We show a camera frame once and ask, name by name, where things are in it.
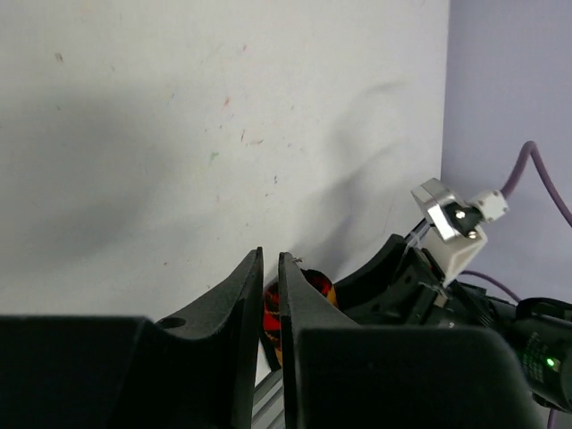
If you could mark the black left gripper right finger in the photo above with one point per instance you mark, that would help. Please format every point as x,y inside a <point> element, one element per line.
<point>340,374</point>

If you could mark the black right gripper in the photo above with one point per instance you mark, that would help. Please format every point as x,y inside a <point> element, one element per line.
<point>396,287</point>

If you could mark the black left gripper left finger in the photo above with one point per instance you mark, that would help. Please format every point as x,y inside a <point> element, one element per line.
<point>195,368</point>

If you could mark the red yellow argyle sock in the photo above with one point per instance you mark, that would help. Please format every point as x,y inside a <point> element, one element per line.
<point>274,312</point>

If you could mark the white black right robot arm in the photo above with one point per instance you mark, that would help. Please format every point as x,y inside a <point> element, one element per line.
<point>537,329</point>

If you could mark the aluminium front rail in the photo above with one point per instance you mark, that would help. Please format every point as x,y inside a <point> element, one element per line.
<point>268,409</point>

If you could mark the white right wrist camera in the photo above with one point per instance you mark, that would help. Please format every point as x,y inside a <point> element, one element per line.
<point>455,234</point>

